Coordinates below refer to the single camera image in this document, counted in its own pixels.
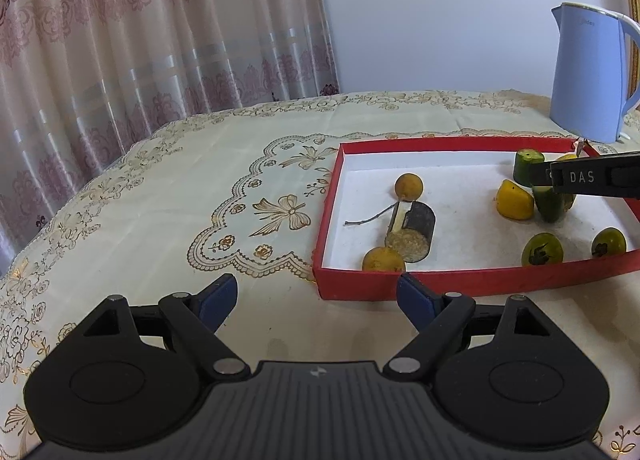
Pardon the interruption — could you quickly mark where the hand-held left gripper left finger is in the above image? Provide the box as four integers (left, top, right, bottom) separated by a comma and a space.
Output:
75, 274, 252, 381

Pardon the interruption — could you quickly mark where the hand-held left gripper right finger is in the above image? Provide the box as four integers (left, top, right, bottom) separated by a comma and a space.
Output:
383, 273, 554, 384

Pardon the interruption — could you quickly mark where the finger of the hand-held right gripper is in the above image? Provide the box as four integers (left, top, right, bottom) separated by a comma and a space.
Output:
531, 162, 556, 190

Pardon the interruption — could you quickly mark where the cut green cucumber piece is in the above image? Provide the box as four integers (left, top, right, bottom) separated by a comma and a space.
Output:
513, 149, 546, 187

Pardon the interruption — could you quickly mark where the dark green avocado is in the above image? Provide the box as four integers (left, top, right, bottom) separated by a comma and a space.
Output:
532, 185, 576, 224

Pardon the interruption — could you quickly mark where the small round yellow-brown fruit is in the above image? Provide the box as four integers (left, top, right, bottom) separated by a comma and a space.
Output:
394, 173, 425, 202
362, 246, 407, 273

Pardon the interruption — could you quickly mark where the green tomato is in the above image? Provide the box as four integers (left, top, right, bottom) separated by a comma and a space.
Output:
521, 233, 565, 267
591, 227, 628, 258

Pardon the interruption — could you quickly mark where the red shallow cardboard tray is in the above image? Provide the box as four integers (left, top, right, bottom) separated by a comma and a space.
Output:
312, 136, 640, 302

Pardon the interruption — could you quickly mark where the large dark sugarcane piece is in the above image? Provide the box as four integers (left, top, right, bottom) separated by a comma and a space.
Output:
384, 200, 436, 262

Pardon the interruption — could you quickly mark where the brown twine string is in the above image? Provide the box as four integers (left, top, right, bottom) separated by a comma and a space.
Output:
343, 205, 399, 229

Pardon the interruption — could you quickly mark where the light blue electric kettle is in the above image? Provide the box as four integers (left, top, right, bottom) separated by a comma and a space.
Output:
549, 1, 640, 144

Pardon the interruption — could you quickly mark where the pink patterned curtain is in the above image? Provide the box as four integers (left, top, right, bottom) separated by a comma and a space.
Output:
0, 0, 341, 272

